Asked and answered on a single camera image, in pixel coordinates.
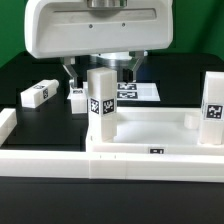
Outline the white U-shaped fence frame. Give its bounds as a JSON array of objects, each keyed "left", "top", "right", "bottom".
[{"left": 0, "top": 115, "right": 224, "bottom": 182}]

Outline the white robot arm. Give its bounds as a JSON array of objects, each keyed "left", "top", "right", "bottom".
[{"left": 24, "top": 0, "right": 173, "bottom": 87}]

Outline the marker sheet with tags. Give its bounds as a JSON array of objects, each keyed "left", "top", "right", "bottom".
[{"left": 67, "top": 81, "right": 161, "bottom": 102}]

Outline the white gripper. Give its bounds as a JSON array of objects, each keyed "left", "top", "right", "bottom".
[{"left": 24, "top": 0, "right": 173, "bottom": 88}]

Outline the white desk top tray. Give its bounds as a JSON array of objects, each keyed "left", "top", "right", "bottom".
[{"left": 86, "top": 107, "right": 224, "bottom": 156}]

